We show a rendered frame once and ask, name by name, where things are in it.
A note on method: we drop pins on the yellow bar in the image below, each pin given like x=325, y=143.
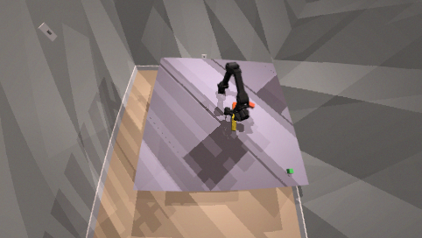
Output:
x=233, y=125

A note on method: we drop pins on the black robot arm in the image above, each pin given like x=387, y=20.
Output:
x=242, y=97

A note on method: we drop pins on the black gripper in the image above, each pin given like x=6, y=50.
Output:
x=229, y=112

